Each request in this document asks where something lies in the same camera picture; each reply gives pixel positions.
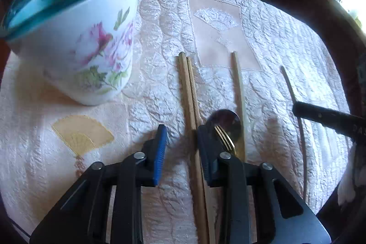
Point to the floral utensil holder teal rim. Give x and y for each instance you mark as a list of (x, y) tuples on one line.
[(85, 61)]

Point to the metal spoon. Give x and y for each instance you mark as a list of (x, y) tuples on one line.
[(228, 121)]

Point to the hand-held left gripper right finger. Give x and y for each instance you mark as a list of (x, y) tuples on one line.
[(206, 152)]

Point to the gold fork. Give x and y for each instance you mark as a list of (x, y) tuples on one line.
[(226, 139)]

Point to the pair of wooden chopsticks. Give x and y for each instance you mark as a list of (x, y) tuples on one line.
[(185, 95)]

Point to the quilted pink tablecloth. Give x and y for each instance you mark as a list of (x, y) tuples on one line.
[(271, 32)]

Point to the white cloth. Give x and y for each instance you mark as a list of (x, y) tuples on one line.
[(348, 175)]

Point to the brown wooden chopstick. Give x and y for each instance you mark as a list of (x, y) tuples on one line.
[(194, 98)]

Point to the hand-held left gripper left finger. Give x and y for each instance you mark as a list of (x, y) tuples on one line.
[(160, 152)]

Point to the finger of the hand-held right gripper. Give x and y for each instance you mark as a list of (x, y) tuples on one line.
[(323, 116)]

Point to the thin bamboo chopstick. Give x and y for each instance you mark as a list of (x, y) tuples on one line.
[(288, 86)]

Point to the pale bamboo chopstick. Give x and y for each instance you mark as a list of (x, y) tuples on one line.
[(239, 95)]

